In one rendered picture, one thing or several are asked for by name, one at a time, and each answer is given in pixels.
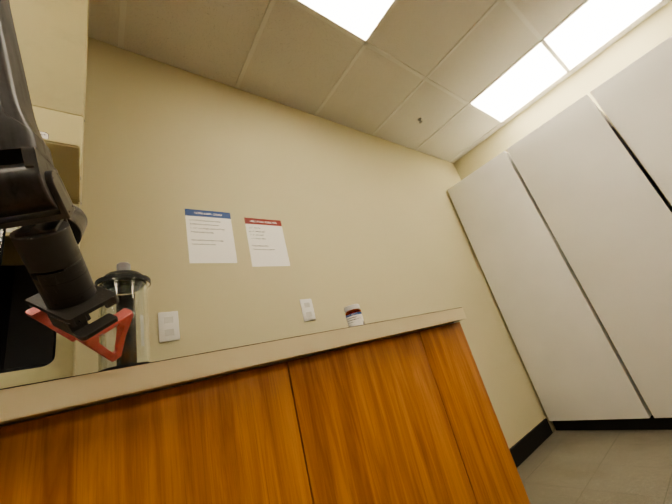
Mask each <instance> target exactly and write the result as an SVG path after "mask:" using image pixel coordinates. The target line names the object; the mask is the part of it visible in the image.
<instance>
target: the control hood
mask: <svg viewBox="0 0 672 504"><path fill-rule="evenodd" d="M43 140H44V142H45V144H46V145H47V146H48V148H49V149H50V151H51V155H52V160H53V164H54V167H55V168H56V169H57V170H58V174H59V176H60V177H61V179H62V181H63V183H64V186H65V188H66V190H67V192H68V194H69V196H70V199H71V201H72V203H78V202H80V183H81V163H80V146H79V145H78V144H73V143H67V142H62V141H56V140H50V139H45V138H43Z"/></svg>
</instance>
